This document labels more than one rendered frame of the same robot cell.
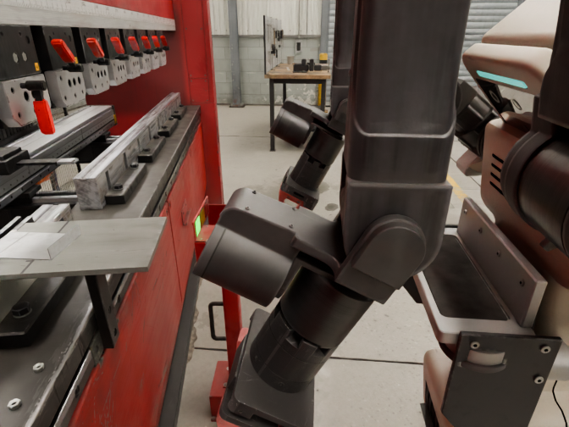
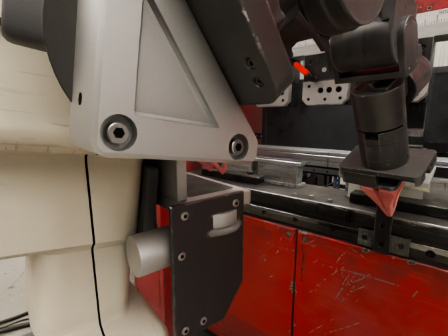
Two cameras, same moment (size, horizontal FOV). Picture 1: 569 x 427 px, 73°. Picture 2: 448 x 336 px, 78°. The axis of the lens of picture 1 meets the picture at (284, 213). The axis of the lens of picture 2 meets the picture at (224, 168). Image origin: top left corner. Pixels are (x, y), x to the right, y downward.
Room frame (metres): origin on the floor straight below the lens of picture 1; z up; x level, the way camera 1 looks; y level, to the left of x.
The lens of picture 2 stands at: (0.78, -0.45, 1.13)
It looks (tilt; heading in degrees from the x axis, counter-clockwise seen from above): 10 degrees down; 136
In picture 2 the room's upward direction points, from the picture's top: straight up
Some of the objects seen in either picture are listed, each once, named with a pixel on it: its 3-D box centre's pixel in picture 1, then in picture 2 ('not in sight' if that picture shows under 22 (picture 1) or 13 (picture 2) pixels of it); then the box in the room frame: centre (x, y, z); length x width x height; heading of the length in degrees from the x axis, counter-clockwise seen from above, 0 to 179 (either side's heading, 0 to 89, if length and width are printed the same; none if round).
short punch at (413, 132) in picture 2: not in sight; (404, 119); (0.56, 0.50, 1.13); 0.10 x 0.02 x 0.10; 6
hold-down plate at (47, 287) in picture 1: (52, 285); (408, 205); (0.61, 0.45, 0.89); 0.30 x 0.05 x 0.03; 6
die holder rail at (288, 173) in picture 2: not in sight; (248, 167); (0.01, 0.44, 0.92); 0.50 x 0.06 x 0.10; 6
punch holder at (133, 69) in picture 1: (121, 53); not in sight; (1.53, 0.60, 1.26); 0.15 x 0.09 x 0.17; 6
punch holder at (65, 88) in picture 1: (48, 66); not in sight; (0.93, 0.54, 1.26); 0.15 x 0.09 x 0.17; 6
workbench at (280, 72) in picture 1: (301, 80); not in sight; (5.45, -0.23, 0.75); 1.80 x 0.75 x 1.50; 175
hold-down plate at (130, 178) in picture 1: (128, 181); not in sight; (1.17, 0.51, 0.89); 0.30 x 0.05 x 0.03; 6
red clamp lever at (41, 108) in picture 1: (39, 108); not in sight; (0.72, 0.45, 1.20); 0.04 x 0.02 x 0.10; 96
